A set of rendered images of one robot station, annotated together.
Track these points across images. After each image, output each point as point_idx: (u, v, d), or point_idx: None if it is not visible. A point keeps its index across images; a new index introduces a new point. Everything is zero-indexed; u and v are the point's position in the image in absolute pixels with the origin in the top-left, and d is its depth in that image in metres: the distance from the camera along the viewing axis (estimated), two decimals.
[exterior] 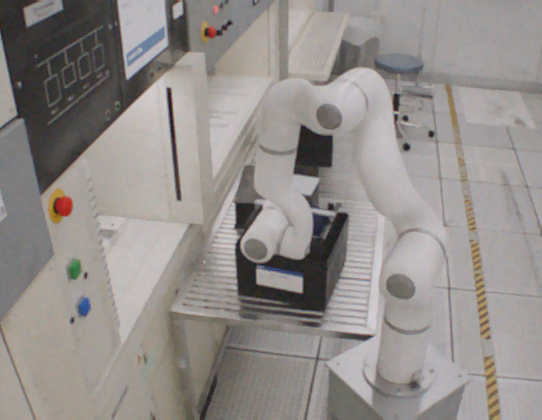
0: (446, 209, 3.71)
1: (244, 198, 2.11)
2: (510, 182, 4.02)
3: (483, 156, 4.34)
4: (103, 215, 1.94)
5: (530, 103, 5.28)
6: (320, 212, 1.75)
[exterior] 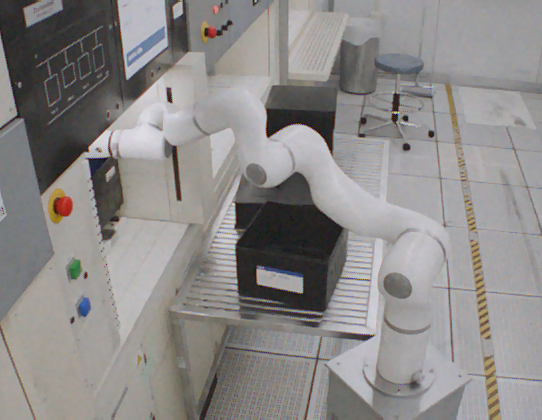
0: (446, 209, 3.71)
1: (244, 198, 2.11)
2: (510, 182, 4.02)
3: (483, 156, 4.34)
4: None
5: (530, 103, 5.28)
6: None
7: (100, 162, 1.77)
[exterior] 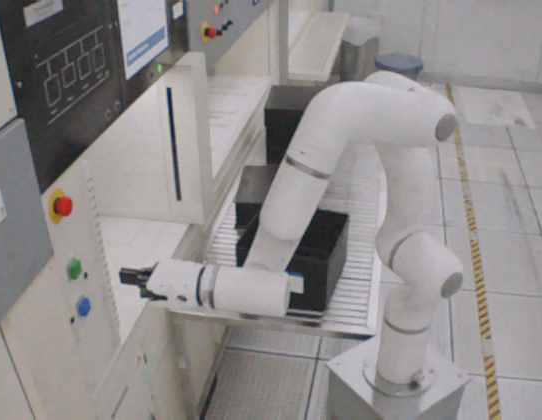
0: (446, 209, 3.71)
1: (244, 198, 2.11)
2: (510, 182, 4.02)
3: (483, 156, 4.34)
4: None
5: (530, 103, 5.28)
6: None
7: None
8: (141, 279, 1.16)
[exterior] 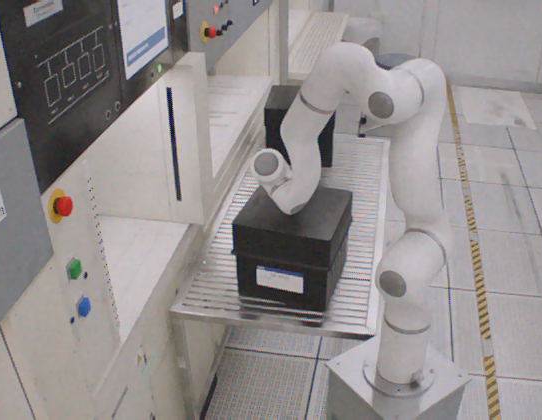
0: (446, 209, 3.71)
1: (244, 219, 1.71)
2: (510, 182, 4.02)
3: (483, 156, 4.34)
4: None
5: (530, 103, 5.28)
6: None
7: None
8: None
